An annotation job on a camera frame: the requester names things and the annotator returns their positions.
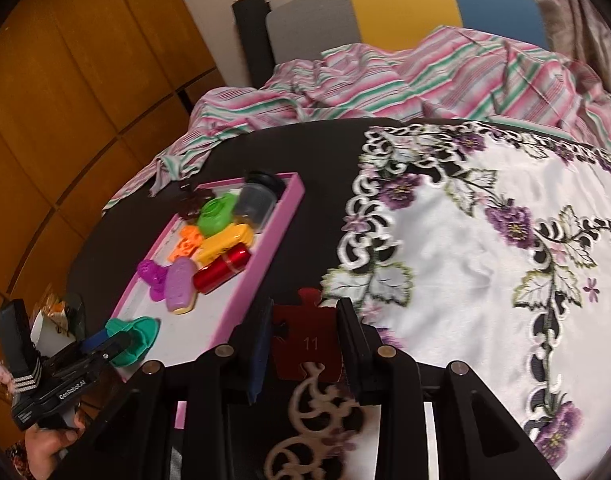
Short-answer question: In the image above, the wooden wardrobe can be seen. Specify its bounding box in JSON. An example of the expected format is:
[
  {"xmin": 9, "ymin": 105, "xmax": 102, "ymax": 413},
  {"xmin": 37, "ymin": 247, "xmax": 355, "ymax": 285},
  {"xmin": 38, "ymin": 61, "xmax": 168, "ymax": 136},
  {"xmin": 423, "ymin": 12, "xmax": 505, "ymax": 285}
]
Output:
[{"xmin": 0, "ymin": 0, "xmax": 226, "ymax": 311}]

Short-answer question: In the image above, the red metallic cylinder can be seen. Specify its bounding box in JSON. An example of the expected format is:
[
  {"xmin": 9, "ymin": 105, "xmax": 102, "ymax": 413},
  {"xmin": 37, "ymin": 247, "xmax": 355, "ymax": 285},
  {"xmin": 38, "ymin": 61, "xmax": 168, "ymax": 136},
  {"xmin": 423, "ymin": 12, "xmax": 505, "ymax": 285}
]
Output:
[{"xmin": 192, "ymin": 241, "xmax": 251, "ymax": 295}]

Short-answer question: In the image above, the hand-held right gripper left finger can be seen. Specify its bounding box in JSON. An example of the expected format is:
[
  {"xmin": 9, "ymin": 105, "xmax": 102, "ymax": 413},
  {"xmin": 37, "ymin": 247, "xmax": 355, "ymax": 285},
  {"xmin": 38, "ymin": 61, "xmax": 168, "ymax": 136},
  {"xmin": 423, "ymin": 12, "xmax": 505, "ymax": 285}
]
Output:
[{"xmin": 80, "ymin": 297, "xmax": 276, "ymax": 480}]

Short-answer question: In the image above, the brown round plastic brush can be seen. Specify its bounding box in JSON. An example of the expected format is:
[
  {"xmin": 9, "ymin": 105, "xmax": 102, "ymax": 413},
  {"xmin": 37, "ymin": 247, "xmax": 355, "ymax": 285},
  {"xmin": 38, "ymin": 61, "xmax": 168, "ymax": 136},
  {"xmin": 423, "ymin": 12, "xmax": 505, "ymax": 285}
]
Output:
[{"xmin": 178, "ymin": 182, "xmax": 217, "ymax": 221}]

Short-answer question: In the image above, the green white round container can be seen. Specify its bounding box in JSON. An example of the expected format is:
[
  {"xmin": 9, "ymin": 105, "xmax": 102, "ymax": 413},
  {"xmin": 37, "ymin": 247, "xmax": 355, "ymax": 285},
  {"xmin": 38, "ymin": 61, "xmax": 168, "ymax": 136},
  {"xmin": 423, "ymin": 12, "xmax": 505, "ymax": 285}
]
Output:
[{"xmin": 196, "ymin": 192, "xmax": 236, "ymax": 236}]

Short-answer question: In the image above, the purple yellow plastic case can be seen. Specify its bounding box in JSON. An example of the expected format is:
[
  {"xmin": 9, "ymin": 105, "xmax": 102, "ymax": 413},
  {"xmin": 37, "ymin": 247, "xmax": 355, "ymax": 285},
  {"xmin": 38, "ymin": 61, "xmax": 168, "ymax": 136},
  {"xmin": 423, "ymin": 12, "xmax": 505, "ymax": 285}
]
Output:
[{"xmin": 164, "ymin": 256, "xmax": 199, "ymax": 317}]

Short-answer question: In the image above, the pink green striped cloth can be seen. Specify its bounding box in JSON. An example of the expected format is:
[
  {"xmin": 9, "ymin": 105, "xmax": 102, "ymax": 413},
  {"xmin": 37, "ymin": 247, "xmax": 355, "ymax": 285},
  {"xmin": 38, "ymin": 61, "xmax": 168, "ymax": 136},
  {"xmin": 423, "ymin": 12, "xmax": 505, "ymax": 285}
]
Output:
[{"xmin": 102, "ymin": 25, "xmax": 611, "ymax": 216}]

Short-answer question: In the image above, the grey canister black lid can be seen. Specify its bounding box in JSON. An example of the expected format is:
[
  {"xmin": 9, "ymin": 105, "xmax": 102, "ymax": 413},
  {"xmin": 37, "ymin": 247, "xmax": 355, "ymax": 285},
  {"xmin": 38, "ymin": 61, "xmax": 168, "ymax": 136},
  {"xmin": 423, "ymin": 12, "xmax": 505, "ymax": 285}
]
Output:
[{"xmin": 233, "ymin": 170, "xmax": 287, "ymax": 226}]

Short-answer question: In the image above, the black foam roll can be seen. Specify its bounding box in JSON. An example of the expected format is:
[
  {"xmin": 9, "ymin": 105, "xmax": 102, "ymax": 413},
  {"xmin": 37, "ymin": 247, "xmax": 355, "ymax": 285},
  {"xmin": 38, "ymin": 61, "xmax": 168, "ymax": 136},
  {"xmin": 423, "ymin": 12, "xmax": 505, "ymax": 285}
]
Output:
[{"xmin": 232, "ymin": 0, "xmax": 276, "ymax": 88}]

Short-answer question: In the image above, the white paper cup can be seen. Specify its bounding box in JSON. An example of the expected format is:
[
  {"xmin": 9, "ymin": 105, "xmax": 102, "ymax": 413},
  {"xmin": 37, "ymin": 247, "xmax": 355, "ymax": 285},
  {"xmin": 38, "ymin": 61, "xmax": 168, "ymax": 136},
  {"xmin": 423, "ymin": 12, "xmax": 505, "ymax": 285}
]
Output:
[{"xmin": 30, "ymin": 312, "xmax": 79, "ymax": 358}]

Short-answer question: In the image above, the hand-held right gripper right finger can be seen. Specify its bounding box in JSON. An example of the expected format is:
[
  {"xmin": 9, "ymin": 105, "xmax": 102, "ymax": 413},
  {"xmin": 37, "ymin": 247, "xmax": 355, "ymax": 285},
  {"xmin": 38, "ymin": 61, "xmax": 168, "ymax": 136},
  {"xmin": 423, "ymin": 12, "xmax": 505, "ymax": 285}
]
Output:
[{"xmin": 335, "ymin": 297, "xmax": 561, "ymax": 480}]

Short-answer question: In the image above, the red puzzle piece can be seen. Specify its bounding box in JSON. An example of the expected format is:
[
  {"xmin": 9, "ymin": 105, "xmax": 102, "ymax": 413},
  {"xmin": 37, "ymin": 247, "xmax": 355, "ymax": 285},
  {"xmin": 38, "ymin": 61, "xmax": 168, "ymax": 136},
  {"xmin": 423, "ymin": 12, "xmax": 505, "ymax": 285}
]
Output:
[{"xmin": 272, "ymin": 287, "xmax": 345, "ymax": 381}]

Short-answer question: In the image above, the person's left hand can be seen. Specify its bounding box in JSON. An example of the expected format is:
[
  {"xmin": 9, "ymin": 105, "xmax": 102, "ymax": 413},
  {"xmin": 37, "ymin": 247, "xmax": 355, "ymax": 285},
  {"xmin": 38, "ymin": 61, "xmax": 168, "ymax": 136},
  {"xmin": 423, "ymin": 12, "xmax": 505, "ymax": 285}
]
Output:
[{"xmin": 24, "ymin": 422, "xmax": 81, "ymax": 480}]

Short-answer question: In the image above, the yellow plastic toy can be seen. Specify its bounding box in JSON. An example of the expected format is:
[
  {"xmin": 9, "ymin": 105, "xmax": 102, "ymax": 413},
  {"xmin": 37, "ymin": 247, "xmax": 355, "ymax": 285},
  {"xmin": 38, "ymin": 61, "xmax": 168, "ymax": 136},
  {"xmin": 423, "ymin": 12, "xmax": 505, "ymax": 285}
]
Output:
[{"xmin": 193, "ymin": 222, "xmax": 256, "ymax": 267}]

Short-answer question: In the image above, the teal green plastic cylinder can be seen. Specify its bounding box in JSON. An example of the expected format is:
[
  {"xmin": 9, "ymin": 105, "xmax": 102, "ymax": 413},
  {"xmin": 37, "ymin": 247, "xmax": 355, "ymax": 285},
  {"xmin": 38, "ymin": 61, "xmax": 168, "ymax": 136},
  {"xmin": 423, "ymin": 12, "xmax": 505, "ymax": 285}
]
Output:
[{"xmin": 106, "ymin": 316, "xmax": 161, "ymax": 368}]

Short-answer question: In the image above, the pink-rimmed white tray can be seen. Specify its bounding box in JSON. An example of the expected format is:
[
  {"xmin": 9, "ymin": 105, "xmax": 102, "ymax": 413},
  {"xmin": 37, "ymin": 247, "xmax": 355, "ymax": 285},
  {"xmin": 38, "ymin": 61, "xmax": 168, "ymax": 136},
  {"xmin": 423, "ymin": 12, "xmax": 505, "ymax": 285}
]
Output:
[{"xmin": 114, "ymin": 172, "xmax": 306, "ymax": 431}]

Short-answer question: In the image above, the white floral lace tablecloth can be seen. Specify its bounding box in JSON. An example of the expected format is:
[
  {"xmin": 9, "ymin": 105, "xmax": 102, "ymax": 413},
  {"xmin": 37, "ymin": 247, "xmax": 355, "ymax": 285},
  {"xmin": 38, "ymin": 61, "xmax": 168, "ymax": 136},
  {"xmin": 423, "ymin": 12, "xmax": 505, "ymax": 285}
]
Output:
[{"xmin": 263, "ymin": 119, "xmax": 611, "ymax": 480}]

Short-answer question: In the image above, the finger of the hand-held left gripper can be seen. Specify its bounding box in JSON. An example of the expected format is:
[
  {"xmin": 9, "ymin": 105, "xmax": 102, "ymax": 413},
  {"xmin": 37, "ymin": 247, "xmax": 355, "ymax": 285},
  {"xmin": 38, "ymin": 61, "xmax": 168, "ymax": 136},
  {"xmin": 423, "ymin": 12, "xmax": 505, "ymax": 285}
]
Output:
[
  {"xmin": 84, "ymin": 335, "xmax": 136, "ymax": 367},
  {"xmin": 80, "ymin": 329, "xmax": 111, "ymax": 353}
]

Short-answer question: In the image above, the magenta plastic figure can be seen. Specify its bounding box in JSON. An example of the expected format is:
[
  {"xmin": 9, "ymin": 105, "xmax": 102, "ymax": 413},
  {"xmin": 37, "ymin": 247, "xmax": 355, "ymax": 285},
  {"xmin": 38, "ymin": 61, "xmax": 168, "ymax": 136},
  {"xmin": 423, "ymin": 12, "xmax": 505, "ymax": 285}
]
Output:
[{"xmin": 136, "ymin": 259, "xmax": 172, "ymax": 302}]

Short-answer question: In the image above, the orange plastic block toy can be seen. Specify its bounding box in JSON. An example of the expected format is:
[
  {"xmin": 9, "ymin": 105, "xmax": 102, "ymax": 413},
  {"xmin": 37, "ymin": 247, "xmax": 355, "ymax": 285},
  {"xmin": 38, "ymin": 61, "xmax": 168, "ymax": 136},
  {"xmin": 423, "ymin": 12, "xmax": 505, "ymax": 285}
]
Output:
[{"xmin": 168, "ymin": 224, "xmax": 206, "ymax": 263}]

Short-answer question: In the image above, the orange snack packet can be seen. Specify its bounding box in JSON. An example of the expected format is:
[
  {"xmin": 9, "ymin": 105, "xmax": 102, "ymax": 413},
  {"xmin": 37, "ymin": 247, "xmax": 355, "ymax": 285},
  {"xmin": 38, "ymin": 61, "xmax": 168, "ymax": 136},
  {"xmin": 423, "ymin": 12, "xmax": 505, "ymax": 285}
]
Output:
[{"xmin": 33, "ymin": 285, "xmax": 71, "ymax": 326}]

